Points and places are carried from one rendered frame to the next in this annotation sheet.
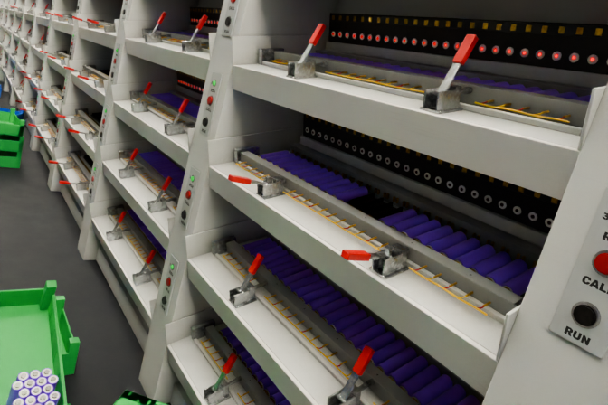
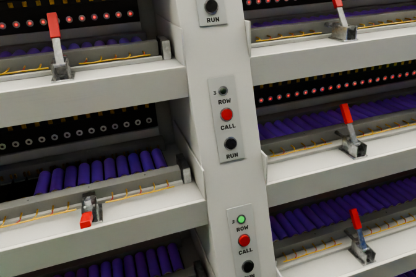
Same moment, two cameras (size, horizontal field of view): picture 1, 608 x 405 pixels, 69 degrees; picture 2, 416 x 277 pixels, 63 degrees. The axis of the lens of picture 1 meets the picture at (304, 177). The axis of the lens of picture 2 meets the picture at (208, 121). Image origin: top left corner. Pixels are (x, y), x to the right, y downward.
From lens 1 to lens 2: 26 cm
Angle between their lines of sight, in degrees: 64
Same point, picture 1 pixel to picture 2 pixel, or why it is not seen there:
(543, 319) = (214, 161)
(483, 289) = (160, 175)
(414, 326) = (145, 229)
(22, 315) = not seen: outside the picture
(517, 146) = (149, 78)
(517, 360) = (214, 190)
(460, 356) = (184, 217)
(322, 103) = not seen: outside the picture
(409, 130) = (52, 104)
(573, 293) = (220, 138)
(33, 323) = not seen: outside the picture
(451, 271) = (134, 181)
